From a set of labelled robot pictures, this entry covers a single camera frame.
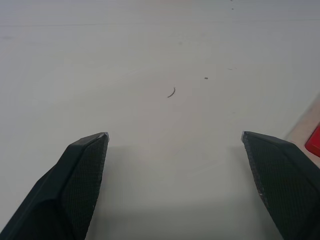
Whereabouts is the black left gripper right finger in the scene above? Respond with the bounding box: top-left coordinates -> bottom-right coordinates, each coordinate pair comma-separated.
240,130 -> 320,240

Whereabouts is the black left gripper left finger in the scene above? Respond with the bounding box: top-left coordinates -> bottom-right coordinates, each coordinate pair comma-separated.
0,131 -> 111,240

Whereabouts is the red letter tile r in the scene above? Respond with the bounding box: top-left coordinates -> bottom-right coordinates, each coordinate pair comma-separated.
304,124 -> 320,159

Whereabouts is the wooden letter tray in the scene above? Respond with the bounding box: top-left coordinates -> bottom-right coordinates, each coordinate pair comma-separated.
284,91 -> 320,157

